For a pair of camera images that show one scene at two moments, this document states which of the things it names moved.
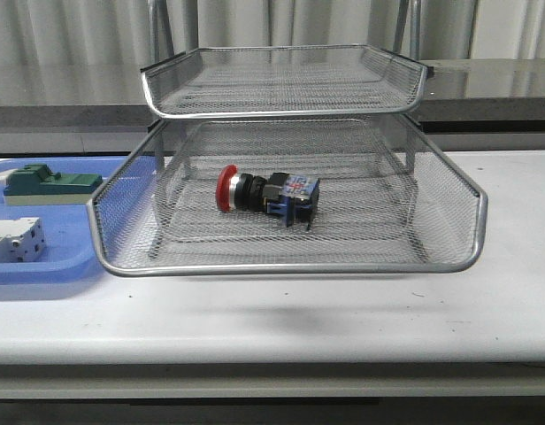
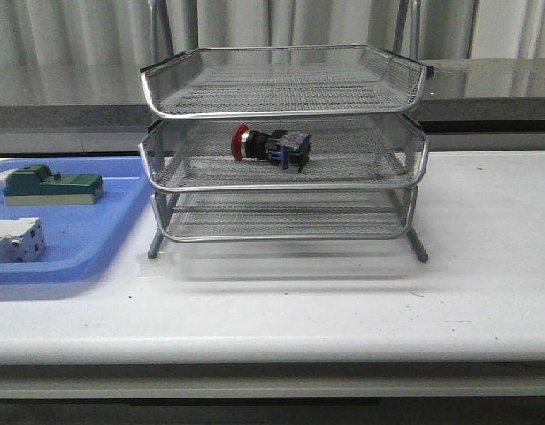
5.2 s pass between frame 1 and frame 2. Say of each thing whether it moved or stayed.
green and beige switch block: stayed
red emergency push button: moved
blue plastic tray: stayed
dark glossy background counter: stayed
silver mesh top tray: stayed
